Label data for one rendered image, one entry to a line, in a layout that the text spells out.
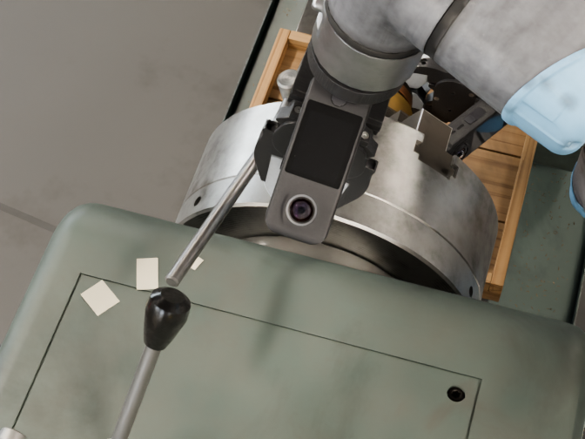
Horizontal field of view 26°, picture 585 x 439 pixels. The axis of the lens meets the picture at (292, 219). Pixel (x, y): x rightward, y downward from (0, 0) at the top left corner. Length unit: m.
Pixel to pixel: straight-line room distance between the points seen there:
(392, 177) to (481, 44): 0.42
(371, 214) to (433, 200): 0.07
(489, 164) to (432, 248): 0.46
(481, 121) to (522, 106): 0.61
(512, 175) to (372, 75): 0.78
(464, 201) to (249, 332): 0.27
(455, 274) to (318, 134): 0.34
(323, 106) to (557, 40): 0.20
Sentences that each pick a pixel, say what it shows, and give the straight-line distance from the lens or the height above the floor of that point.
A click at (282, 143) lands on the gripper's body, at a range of 0.93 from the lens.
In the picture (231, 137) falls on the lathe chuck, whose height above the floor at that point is 1.19.
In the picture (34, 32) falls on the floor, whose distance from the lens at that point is 2.93.
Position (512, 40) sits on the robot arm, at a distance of 0.75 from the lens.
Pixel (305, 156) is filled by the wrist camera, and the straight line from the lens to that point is 0.87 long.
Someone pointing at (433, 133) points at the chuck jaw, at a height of 1.19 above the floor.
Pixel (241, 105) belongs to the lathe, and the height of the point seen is 0.54.
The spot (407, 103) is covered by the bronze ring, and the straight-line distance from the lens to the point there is 1.38.
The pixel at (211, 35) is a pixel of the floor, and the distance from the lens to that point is 2.87.
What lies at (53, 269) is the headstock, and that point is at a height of 1.25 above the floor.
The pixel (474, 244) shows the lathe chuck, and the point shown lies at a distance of 1.22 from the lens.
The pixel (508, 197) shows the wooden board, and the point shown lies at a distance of 1.58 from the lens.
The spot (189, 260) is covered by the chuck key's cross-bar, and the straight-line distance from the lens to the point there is 0.99.
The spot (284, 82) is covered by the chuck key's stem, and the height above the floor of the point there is 1.32.
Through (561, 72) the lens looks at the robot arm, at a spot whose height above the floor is 1.62.
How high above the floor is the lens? 2.19
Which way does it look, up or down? 58 degrees down
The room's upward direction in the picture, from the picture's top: straight up
